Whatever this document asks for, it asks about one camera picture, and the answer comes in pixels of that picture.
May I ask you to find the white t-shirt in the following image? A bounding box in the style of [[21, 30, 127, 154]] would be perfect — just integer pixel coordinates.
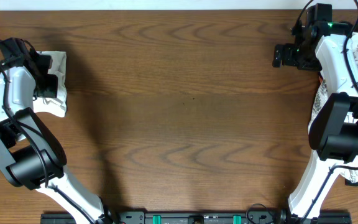
[[6, 51, 67, 118]]

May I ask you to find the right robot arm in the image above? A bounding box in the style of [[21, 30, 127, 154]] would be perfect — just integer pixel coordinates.
[[273, 20, 358, 223]]

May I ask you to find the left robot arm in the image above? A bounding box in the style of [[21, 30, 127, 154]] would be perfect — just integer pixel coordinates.
[[0, 51, 119, 223]]

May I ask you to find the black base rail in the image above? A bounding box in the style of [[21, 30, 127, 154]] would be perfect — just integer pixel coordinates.
[[40, 209, 352, 224]]

